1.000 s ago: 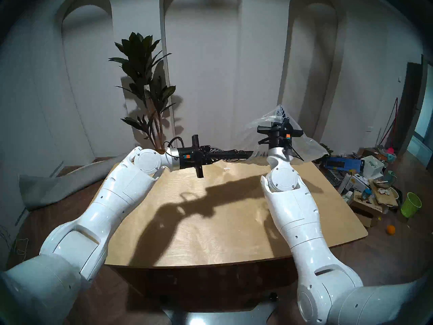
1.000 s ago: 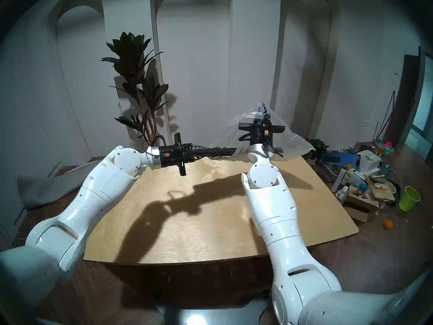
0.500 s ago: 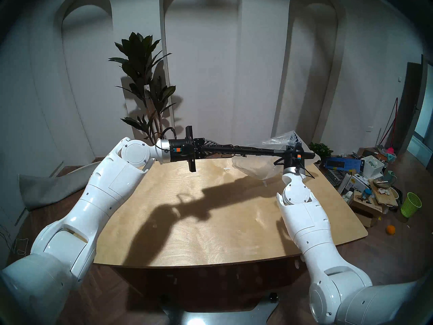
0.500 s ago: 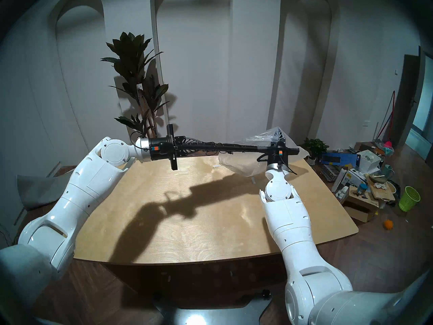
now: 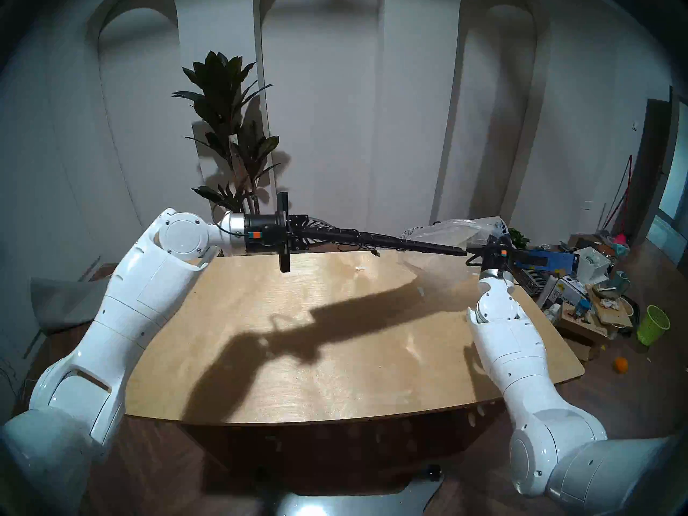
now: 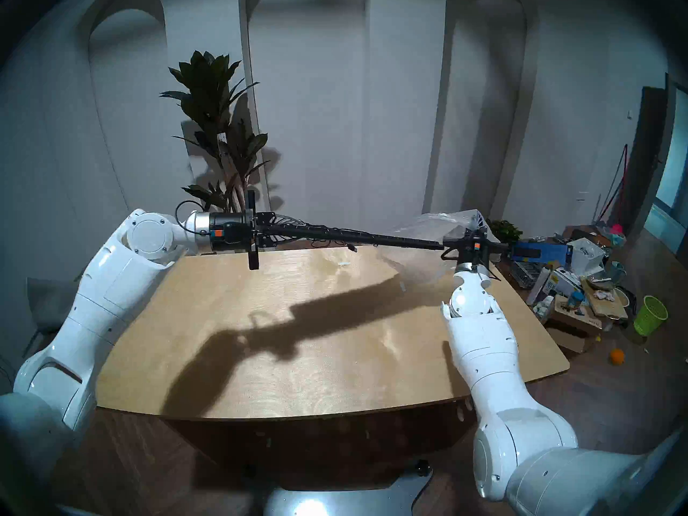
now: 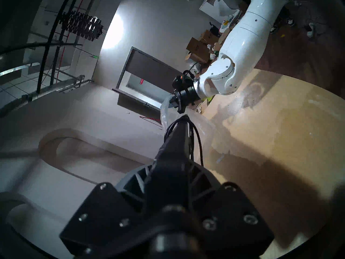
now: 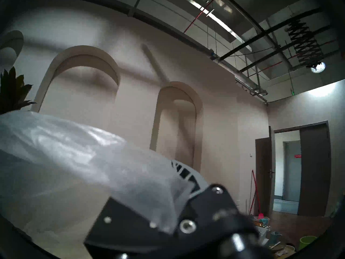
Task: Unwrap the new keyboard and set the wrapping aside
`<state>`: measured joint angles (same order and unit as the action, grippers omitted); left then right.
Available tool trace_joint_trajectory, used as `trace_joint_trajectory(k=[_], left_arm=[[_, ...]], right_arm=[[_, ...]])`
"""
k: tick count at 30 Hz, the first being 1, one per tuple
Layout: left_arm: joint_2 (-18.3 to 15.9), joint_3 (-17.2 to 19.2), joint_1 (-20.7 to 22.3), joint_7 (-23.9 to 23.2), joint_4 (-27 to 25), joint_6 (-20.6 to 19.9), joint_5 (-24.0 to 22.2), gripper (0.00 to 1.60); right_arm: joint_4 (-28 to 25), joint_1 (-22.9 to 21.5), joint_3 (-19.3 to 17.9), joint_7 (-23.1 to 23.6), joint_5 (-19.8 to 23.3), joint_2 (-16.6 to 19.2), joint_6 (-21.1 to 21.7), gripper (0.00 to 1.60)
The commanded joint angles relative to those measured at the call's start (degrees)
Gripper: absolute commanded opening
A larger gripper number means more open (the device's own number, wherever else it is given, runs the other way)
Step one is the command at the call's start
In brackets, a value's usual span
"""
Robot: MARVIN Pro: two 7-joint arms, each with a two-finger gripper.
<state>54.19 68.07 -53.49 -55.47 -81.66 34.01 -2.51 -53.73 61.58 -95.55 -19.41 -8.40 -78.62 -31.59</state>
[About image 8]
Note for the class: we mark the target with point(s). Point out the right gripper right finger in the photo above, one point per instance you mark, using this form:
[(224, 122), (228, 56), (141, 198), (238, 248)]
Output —
[(210, 207)]

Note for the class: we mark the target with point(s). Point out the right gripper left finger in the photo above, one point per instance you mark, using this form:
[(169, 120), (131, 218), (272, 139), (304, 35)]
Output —
[(126, 234)]

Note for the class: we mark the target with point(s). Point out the clear plastic bag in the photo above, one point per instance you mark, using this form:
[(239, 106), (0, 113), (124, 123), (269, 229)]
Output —
[(67, 158)]

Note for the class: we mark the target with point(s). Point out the teal storage basket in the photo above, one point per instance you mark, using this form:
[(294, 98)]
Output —
[(262, 221)]

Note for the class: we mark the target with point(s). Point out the dark brown door leaf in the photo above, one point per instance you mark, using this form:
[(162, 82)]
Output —
[(314, 169), (264, 174)]

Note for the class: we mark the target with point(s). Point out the teal mug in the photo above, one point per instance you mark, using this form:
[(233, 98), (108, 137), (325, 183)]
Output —
[(275, 237)]

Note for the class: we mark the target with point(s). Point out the green plastic waste basket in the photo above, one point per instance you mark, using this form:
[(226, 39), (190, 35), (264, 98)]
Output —
[(307, 242)]

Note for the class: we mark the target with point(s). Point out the grey steel ceiling beam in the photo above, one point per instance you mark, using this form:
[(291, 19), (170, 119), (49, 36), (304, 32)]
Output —
[(204, 48)]

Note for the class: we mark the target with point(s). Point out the tall potted plant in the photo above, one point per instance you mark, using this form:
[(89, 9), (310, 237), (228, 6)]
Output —
[(12, 91)]

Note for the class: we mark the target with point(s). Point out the linear ceiling light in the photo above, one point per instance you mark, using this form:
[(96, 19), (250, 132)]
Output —
[(221, 21)]

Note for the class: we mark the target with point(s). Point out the black scissor lamp hanger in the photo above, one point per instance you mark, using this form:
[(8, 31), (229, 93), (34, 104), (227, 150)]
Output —
[(306, 45)]

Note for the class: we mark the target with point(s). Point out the thin red ceiling pipe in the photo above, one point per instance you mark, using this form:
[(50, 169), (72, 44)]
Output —
[(200, 15)]

